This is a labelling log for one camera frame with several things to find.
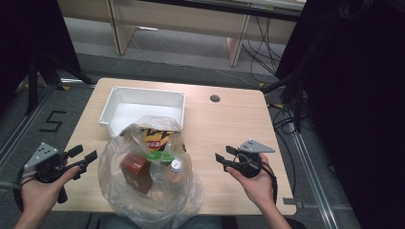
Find black metal stand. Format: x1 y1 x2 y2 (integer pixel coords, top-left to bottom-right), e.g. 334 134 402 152
261 72 308 134

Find green snack packet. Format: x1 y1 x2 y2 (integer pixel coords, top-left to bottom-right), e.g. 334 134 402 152
140 150 177 165

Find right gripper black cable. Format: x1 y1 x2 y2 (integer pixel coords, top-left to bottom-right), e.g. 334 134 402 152
261 160 279 205

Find orange drink bottle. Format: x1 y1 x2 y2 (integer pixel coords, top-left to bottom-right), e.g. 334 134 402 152
169 158 183 175

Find aluminium floor rail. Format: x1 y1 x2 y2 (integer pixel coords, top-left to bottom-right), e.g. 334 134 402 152
290 124 340 229
0 85 55 170

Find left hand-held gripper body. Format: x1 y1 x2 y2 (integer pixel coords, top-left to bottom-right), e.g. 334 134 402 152
23 141 81 204

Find black curtain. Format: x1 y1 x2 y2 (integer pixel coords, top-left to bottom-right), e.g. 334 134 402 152
274 0 405 229
0 0 82 108

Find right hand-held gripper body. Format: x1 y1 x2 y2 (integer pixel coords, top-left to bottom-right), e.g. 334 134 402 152
231 138 276 179

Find person's left hand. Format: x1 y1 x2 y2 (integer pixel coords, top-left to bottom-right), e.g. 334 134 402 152
19 165 81 216

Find brown carton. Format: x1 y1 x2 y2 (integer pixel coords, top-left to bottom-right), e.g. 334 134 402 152
119 150 154 196

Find black floor cables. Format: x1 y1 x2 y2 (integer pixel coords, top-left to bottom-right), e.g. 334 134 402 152
269 104 301 179

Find clear plastic bag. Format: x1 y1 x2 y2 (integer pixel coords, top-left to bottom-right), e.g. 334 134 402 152
96 114 204 229

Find black hanging cable bundle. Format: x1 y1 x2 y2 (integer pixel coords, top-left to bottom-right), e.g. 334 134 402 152
241 15 285 77

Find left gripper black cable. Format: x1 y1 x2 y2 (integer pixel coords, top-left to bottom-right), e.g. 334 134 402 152
12 166 36 213

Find white plastic bin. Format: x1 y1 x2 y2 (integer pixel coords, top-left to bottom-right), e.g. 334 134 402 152
98 86 186 138

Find black tripod stand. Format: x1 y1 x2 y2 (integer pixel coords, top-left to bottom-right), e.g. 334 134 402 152
24 52 96 116

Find light wooden desk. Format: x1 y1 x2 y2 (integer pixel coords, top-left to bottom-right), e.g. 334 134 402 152
56 0 308 68

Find person's right hand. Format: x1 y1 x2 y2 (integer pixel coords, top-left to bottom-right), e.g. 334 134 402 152
225 154 275 212

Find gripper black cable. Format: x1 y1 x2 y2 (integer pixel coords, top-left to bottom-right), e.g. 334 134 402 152
261 160 279 205
12 166 36 213

